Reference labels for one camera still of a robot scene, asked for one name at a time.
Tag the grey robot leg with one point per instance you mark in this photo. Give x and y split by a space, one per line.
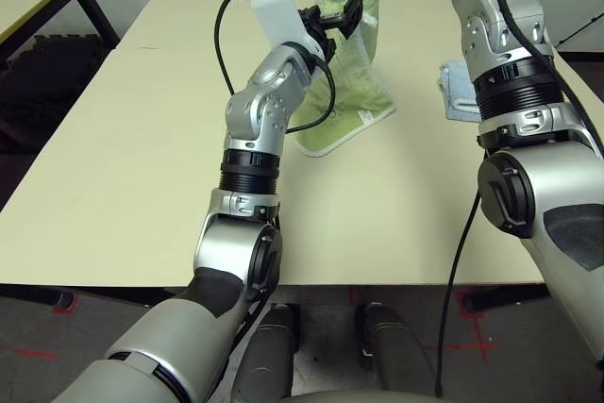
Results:
391 356
269 356

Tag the grey left robot leg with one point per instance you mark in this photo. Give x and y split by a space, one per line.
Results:
269 356

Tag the black foam floor mats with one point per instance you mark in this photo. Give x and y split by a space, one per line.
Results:
47 91

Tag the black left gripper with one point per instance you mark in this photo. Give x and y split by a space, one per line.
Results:
323 35

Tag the red floor tape corner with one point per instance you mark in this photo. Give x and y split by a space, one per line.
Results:
63 311

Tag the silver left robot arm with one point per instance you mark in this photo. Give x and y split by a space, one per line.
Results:
264 105

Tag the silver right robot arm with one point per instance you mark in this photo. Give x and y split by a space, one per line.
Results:
557 176

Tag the red floor tape cross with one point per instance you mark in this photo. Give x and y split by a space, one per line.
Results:
472 347

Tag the black table base foot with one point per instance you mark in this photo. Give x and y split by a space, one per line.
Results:
38 294
509 299

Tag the grey right robot leg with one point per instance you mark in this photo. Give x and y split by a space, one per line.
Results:
391 356

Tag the folded light blue towel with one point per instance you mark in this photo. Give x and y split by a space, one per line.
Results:
455 91

